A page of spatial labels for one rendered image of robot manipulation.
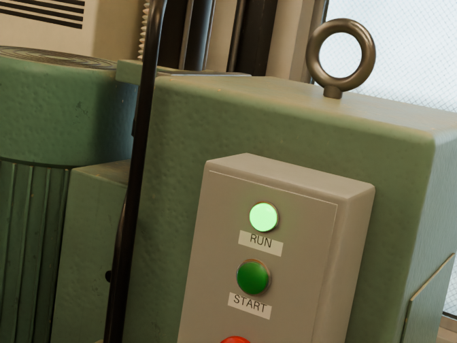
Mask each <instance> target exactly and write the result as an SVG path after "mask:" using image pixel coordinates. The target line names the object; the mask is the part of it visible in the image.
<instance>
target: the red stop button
mask: <svg viewBox="0 0 457 343"><path fill-rule="evenodd" d="M221 343H250V342H249V341H248V340H246V339H245V338H243V337H240V336H230V337H227V338H226V339H224V340H223V341H221Z"/></svg>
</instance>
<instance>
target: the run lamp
mask: <svg viewBox="0 0 457 343"><path fill-rule="evenodd" d="M249 217H250V222H251V224H252V226H253V228H255V230H257V231H259V232H261V233H268V232H271V231H273V230H274V229H276V227H277V226H278V224H279V222H280V214H279V211H278V209H277V208H276V206H275V205H274V204H273V203H271V202H270V201H259V202H257V203H255V204H254V205H253V206H252V207H251V209H250V215H249Z"/></svg>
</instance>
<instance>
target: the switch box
mask: <svg viewBox="0 0 457 343"><path fill-rule="evenodd" d="M374 196H375V187H374V186H373V185H372V184H370V183H367V182H362V181H359V180H354V179H351V178H346V177H343V176H338V175H334V174H329V173H326V172H323V171H318V170H314V169H310V168H306V167H301V166H298V165H293V164H290V163H285V162H282V161H277V160H274V159H269V158H266V157H261V156H258V155H255V154H250V153H243V154H236V155H233V156H229V157H222V158H219V159H212V160H208V161H207V162H206V163H205V167H204V172H203V180H202V185H201V193H200V198H199V206H198V211H197V219H196V224H195V229H194V237H193V242H192V250H191V255H190V263H189V268H188V276H187V281H186V290H185V294H184V303H183V308H182V316H181V321H180V329H179V333H178V339H177V343H221V341H223V340H224V339H226V338H227V337H230V336H240V337H243V338H245V339H246V340H248V341H249V342H250V343H345V337H346V333H347V329H348V323H349V319H350V313H351V309H352V303H353V299H354V294H355V290H356V283H357V280H358V273H359V269H360V264H361V260H362V254H363V250H364V246H365V240H366V236H367V230H368V226H369V220H370V216H371V211H372V207H373V200H374ZM259 201H270V202H271V203H273V204H274V205H275V206H276V208H277V209H278V211H279V214H280V222H279V224H278V226H277V227H276V229H274V230H273V231H271V232H268V233H261V232H259V231H257V230H255V228H253V226H252V224H251V222H250V217H249V215H250V209H251V207H252V206H253V205H254V204H255V203H257V202H259ZM240 230H242V231H246V232H248V233H253V234H255V235H259V236H262V237H264V238H269V239H271V240H275V241H278V242H282V243H283V247H282V254H281V256H280V257H279V256H277V255H273V254H270V253H267V252H264V251H261V250H257V249H255V248H250V247H248V246H244V245H242V244H238V241H239V234H240ZM247 259H259V260H261V261H262V262H264V263H265V264H266V265H267V267H268V268H269V270H270V272H271V277H272V281H271V286H270V288H269V290H268V291H267V292H266V293H265V294H263V295H261V296H257V297H255V296H251V295H248V294H246V293H244V292H243V291H242V290H241V288H240V287H239V285H238V283H237V278H236V273H237V268H238V267H239V265H240V264H241V263H242V262H243V261H245V260H247ZM230 292H231V293H234V294H237V295H240V296H242V297H246V298H248V299H252V300H254V301H258V302H260V303H262V304H266V305H268V306H272V308H271V315H270V319H266V318H263V317H261V316H257V315H255V314H251V313H249V312H246V311H243V310H240V309H238V308H234V307H232V306H228V302H229V295H230Z"/></svg>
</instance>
